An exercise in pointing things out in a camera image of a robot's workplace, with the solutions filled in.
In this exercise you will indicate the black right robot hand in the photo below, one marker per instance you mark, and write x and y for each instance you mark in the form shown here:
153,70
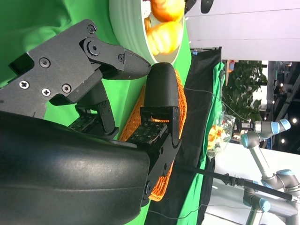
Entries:
70,175

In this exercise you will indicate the green leafy plant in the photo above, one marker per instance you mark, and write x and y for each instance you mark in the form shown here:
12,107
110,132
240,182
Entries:
243,89

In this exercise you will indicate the black backdrop cloth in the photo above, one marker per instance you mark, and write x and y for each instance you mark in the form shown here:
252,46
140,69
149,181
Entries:
199,93

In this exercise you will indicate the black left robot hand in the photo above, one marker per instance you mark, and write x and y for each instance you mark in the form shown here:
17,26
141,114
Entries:
207,5

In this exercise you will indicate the orange wicker basket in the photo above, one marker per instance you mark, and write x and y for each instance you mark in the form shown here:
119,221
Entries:
182,100

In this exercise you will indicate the pale grey bowl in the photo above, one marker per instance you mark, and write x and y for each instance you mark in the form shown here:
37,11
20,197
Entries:
126,28

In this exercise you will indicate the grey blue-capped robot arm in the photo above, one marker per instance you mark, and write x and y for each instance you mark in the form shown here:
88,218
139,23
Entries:
260,138

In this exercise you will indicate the green tablecloth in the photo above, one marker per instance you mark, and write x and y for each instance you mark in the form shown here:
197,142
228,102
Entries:
35,23

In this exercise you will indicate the black pole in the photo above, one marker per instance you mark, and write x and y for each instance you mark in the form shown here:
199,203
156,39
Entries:
211,174

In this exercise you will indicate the clear bag of toys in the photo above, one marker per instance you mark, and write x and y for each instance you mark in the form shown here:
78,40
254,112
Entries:
220,138

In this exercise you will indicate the oblong twisted bread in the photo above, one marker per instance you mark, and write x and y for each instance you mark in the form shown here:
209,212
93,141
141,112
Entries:
164,37

